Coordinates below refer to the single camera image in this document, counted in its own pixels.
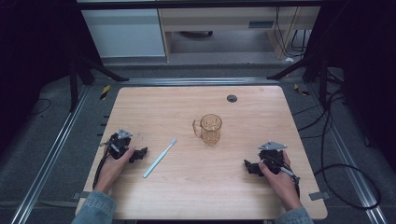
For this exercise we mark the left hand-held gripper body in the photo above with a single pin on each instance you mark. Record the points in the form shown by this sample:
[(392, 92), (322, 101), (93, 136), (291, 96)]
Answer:
[(120, 143)]

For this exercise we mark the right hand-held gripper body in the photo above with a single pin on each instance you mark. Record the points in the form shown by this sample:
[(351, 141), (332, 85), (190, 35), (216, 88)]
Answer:
[(273, 155)]

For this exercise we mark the pale blue toothbrush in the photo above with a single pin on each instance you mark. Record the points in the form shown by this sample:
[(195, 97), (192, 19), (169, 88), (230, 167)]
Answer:
[(160, 158)]

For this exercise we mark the amber glass mug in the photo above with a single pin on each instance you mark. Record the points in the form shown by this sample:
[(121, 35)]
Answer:
[(211, 130)]

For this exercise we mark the person's left hand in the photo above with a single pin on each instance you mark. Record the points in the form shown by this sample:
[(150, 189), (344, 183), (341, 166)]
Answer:
[(112, 169)]

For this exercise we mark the person's right hand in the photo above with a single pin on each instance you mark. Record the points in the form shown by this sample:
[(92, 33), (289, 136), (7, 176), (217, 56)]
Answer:
[(281, 185)]

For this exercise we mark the yellow and black tape strip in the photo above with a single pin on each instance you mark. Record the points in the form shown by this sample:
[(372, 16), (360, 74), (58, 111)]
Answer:
[(300, 90), (105, 92)]

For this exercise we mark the round grey table grommet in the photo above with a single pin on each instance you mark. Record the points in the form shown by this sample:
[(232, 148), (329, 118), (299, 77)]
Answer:
[(232, 98)]

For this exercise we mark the black metal stand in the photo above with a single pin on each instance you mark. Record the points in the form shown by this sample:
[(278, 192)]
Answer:
[(317, 68), (74, 84)]

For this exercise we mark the white cabinet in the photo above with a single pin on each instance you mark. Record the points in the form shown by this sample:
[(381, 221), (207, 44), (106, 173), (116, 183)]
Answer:
[(124, 32)]

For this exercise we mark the light wooden desk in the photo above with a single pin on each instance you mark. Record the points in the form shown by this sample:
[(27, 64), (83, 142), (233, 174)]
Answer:
[(218, 18)]

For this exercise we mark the grey metal table bracket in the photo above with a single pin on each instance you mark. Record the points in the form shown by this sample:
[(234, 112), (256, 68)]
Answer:
[(79, 195), (319, 195)]

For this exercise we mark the aluminium floor rail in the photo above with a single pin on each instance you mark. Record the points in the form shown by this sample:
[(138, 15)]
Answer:
[(351, 161), (46, 161), (199, 81)]

